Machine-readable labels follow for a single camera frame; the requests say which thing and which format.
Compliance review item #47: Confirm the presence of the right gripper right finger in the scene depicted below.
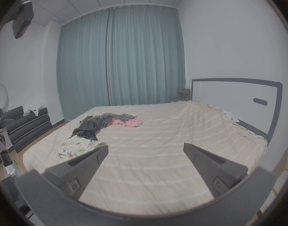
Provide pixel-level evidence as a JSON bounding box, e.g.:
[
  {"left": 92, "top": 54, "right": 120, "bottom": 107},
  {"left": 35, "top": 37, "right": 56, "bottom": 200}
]
[{"left": 183, "top": 143, "right": 249, "bottom": 199}]

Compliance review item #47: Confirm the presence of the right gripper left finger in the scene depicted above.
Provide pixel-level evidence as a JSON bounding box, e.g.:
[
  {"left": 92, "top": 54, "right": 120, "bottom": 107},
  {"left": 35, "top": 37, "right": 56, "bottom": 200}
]
[{"left": 41, "top": 145, "right": 109, "bottom": 199}]

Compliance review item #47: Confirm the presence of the white printed pyjama top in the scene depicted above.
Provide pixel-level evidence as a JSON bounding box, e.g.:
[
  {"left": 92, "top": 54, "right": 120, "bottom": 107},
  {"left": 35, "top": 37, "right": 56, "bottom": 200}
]
[{"left": 58, "top": 136, "right": 100, "bottom": 161}]

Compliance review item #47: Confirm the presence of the pile of clothes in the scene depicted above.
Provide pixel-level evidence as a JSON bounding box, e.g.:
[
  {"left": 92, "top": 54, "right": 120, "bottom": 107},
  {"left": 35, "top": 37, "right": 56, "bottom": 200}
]
[{"left": 71, "top": 113, "right": 143, "bottom": 141}]

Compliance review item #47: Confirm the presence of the bed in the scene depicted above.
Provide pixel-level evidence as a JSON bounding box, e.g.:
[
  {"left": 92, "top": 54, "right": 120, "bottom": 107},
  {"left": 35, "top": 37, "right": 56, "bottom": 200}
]
[{"left": 22, "top": 78, "right": 283, "bottom": 215}]

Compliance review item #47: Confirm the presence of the black chest of drawers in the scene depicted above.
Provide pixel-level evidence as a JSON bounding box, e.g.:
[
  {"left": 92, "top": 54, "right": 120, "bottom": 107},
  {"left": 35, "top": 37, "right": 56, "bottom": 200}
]
[{"left": 5, "top": 105, "right": 52, "bottom": 153}]

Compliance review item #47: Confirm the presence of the white crumpled cloth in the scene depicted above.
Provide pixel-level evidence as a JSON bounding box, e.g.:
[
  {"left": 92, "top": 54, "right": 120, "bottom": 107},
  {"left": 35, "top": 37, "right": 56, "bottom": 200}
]
[{"left": 26, "top": 105, "right": 43, "bottom": 117}]

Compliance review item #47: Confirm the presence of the grey bedside table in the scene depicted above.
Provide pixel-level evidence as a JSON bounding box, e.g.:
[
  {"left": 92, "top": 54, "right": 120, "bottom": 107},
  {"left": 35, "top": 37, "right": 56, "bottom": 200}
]
[{"left": 170, "top": 88, "right": 190, "bottom": 103}]

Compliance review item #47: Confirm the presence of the blue-green curtain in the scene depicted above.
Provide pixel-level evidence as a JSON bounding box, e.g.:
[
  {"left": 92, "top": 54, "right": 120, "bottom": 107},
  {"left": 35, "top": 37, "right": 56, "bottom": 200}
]
[
  {"left": 108, "top": 4, "right": 186, "bottom": 107},
  {"left": 56, "top": 8, "right": 109, "bottom": 122}
]

